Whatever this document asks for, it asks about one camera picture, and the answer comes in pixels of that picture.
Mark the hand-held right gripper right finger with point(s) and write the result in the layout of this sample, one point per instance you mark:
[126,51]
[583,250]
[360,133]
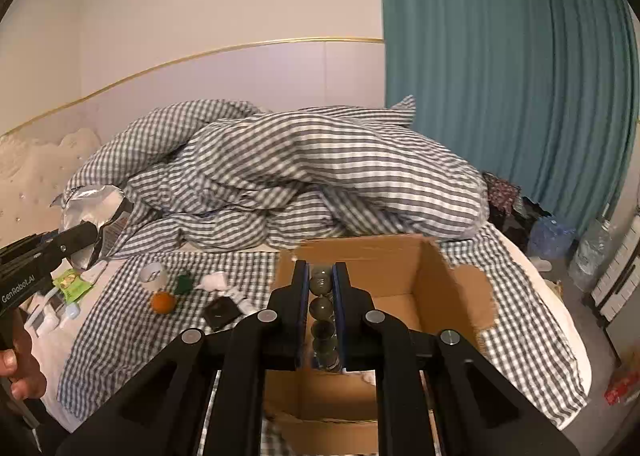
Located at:
[342,296]

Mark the cream tufted headboard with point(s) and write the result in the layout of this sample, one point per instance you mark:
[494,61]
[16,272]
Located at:
[30,176]

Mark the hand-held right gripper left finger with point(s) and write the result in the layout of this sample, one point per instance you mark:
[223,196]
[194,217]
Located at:
[297,296]

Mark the blue wrapped bottle pack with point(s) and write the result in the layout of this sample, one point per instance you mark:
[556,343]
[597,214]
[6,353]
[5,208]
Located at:
[550,236]

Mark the small light blue cap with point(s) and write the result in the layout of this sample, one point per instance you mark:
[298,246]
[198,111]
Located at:
[72,311]

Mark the black square pouch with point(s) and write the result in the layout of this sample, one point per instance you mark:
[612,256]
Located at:
[220,313]

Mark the teal curtain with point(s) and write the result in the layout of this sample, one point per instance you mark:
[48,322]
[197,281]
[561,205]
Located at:
[500,61]

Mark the clear strip of dark balls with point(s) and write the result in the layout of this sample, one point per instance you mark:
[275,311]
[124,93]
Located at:
[321,308]

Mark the person's left hand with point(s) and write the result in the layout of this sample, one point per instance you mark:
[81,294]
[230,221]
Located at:
[25,376]

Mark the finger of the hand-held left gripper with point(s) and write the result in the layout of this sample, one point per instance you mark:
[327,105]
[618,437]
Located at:
[75,241]

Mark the white toothbrush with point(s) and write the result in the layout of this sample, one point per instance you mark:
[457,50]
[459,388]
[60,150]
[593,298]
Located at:
[50,318]

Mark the grey checked bed sheet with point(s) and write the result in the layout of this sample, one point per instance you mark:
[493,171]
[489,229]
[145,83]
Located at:
[125,336]

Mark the orange fruit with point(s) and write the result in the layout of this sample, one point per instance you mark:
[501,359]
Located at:
[162,303]

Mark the brown cardboard box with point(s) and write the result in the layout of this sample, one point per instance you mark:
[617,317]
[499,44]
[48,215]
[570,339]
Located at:
[400,271]

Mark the red packet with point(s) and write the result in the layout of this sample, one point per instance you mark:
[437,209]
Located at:
[622,386]

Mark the grey checked duvet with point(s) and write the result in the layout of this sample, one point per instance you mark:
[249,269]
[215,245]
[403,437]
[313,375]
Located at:
[300,161]

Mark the green snack packet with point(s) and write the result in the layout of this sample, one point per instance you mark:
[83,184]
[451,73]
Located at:
[70,283]

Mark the white radiator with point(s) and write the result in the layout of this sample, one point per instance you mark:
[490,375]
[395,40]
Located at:
[620,281]

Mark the large clear water bottle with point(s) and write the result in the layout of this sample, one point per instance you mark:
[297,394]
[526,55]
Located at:
[590,251]

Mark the small green plastic piece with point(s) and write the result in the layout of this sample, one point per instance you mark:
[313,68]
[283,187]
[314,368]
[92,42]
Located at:
[184,283]

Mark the dark floral cloth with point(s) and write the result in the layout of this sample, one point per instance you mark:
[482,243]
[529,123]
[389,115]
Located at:
[502,196]

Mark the white blue tissue pack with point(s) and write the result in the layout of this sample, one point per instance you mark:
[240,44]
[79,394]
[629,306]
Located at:
[242,303]

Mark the silver foil bag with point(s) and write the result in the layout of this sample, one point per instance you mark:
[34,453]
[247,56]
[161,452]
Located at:
[90,203]

